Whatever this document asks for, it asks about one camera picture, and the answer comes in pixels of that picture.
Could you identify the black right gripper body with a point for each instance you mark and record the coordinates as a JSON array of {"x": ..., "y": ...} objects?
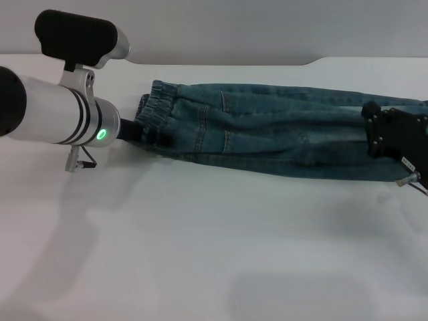
[{"x": 401, "y": 137}]

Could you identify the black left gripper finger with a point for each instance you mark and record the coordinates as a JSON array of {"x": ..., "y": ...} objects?
[{"x": 160, "y": 139}]

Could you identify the blue denim shorts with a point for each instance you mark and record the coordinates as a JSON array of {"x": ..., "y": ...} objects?
[{"x": 250, "y": 127}]

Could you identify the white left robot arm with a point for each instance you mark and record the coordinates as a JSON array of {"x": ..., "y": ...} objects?
[{"x": 50, "y": 110}]

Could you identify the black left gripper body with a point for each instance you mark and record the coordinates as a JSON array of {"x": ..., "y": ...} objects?
[{"x": 132, "y": 132}]

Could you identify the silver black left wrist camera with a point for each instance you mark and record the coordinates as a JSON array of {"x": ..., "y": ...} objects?
[{"x": 77, "y": 36}]

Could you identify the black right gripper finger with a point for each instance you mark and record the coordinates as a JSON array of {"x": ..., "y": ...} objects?
[{"x": 370, "y": 111}]

